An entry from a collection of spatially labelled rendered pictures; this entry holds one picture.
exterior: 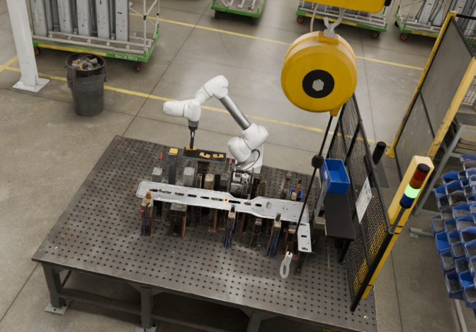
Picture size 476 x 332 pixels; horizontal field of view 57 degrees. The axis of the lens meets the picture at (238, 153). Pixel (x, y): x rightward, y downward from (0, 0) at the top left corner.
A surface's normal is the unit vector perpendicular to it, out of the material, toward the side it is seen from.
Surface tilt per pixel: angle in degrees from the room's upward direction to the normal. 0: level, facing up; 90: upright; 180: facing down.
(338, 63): 82
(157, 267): 0
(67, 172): 0
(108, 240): 0
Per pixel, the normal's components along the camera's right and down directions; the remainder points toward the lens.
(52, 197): 0.13, -0.78
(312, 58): -0.23, 0.45
